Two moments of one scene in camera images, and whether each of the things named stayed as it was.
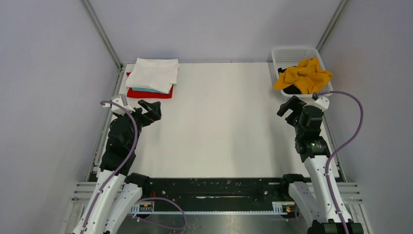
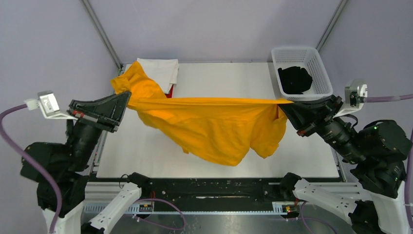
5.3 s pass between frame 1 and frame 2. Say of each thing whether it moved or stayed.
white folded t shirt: stayed
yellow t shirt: moved
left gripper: moved
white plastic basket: stayed
